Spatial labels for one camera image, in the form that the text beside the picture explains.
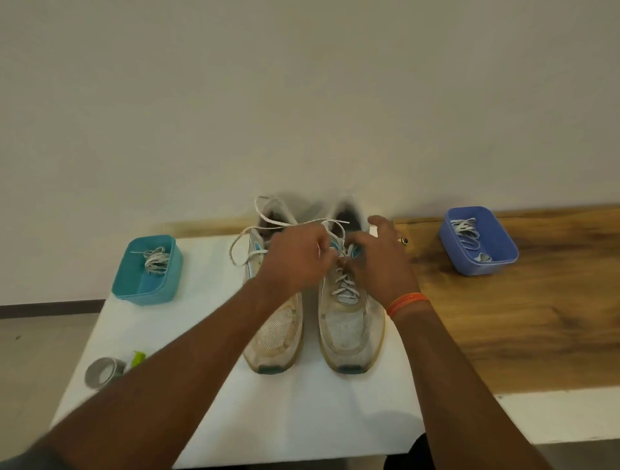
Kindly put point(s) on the person's right hand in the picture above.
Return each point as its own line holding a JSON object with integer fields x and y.
{"x": 387, "y": 271}

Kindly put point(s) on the blue plastic container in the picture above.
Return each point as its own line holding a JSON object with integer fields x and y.
{"x": 501, "y": 252}

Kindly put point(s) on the worn white sneaker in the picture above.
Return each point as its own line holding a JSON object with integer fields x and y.
{"x": 276, "y": 344}
{"x": 349, "y": 339}

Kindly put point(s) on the green utility cutter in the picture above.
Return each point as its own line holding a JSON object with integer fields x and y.
{"x": 137, "y": 359}

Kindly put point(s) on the orange thread wristband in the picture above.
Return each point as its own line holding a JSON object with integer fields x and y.
{"x": 407, "y": 304}

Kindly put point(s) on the black trousers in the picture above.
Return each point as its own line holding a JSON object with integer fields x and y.
{"x": 419, "y": 455}

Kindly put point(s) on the person's left hand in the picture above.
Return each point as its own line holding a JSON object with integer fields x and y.
{"x": 295, "y": 261}

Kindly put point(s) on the grey tape roll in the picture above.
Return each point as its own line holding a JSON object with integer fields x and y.
{"x": 94, "y": 377}

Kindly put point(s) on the person's right forearm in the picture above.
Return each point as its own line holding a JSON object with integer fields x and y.
{"x": 460, "y": 402}

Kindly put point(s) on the person's left forearm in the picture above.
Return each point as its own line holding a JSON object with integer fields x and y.
{"x": 169, "y": 377}

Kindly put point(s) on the teal plastic container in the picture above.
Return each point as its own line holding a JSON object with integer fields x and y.
{"x": 133, "y": 290}

